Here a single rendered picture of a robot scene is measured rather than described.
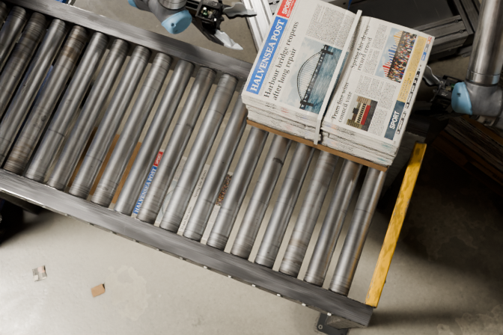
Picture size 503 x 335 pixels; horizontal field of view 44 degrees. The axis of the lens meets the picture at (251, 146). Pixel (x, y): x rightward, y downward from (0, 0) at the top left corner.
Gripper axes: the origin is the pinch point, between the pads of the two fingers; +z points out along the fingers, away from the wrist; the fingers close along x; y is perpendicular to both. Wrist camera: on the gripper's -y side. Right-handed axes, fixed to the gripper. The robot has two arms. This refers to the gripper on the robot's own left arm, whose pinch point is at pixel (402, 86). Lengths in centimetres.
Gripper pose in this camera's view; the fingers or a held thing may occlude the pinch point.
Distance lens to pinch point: 171.5
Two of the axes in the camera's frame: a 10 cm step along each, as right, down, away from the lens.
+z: -9.4, -3.2, 1.5
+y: -0.6, -2.9, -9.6
